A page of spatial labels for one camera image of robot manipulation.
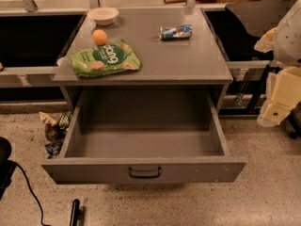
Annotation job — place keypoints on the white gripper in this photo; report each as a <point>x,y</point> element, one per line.
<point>289,40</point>

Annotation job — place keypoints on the green rice chip bag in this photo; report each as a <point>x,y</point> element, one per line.
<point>104,60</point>

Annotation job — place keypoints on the grey open top drawer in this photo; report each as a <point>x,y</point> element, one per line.
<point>112,130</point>

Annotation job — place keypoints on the blue silver soda can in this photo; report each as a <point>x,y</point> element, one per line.
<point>175,33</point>

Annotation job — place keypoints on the grey cabinet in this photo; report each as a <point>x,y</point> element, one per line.
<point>196,61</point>

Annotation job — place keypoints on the wooden stick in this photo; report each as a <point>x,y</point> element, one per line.
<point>174,1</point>

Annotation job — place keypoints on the orange fruit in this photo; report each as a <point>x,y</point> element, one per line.
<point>99,37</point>

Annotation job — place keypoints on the white bowl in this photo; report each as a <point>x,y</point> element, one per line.
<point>103,16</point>

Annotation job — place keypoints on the pile of snack bags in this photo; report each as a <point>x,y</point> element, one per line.
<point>55,131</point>

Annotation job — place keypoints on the black bar on floor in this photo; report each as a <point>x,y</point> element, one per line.
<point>75,212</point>

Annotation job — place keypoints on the black device at left edge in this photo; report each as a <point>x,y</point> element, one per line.
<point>7,167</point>

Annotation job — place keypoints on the black drawer handle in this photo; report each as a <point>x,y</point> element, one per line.
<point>144,174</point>

